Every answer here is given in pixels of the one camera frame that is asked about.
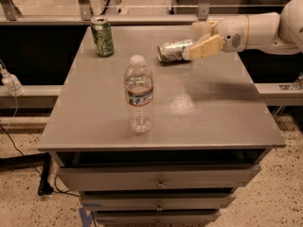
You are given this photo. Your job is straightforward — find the top grey drawer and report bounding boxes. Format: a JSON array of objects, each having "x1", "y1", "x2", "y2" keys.
[{"x1": 58, "y1": 164, "x2": 260, "y2": 191}]

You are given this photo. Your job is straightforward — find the black floor stand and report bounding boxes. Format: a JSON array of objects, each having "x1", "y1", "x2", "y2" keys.
[{"x1": 0, "y1": 153, "x2": 54, "y2": 196}]

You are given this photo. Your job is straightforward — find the clear plastic water bottle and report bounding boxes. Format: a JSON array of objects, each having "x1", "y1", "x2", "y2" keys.
[{"x1": 123, "y1": 55, "x2": 153, "y2": 133}]

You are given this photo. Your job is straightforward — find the white 7up can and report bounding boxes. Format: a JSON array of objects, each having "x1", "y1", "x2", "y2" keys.
[{"x1": 157, "y1": 39, "x2": 193, "y2": 62}]

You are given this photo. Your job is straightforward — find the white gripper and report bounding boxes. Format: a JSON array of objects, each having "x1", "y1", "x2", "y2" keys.
[{"x1": 189, "y1": 15, "x2": 249, "y2": 60}]

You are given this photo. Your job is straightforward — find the black cable on floor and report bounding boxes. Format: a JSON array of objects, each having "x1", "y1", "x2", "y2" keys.
[{"x1": 0, "y1": 59, "x2": 80, "y2": 198}]

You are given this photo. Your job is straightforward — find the green soda can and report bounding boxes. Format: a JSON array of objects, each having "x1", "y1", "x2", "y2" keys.
[{"x1": 91, "y1": 16, "x2": 115, "y2": 57}]

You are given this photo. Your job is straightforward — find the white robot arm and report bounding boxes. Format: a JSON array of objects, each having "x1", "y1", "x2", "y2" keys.
[{"x1": 187, "y1": 0, "x2": 303, "y2": 60}]

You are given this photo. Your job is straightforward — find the grey drawer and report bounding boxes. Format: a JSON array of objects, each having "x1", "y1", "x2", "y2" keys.
[
  {"x1": 80, "y1": 193, "x2": 236, "y2": 211},
  {"x1": 58, "y1": 164, "x2": 260, "y2": 191},
  {"x1": 94, "y1": 210, "x2": 221, "y2": 225}
]

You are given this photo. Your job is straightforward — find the middle grey drawer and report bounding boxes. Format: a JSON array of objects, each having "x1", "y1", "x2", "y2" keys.
[{"x1": 80, "y1": 193, "x2": 236, "y2": 211}]

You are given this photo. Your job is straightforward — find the grey drawer cabinet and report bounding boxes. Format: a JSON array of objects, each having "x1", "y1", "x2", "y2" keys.
[{"x1": 37, "y1": 25, "x2": 288, "y2": 227}]

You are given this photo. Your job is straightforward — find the metal railing frame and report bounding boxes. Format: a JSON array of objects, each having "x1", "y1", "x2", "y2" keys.
[{"x1": 0, "y1": 0, "x2": 303, "y2": 26}]

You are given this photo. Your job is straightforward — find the bottom grey drawer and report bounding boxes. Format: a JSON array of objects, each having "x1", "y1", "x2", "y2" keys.
[{"x1": 94, "y1": 210, "x2": 221, "y2": 225}]

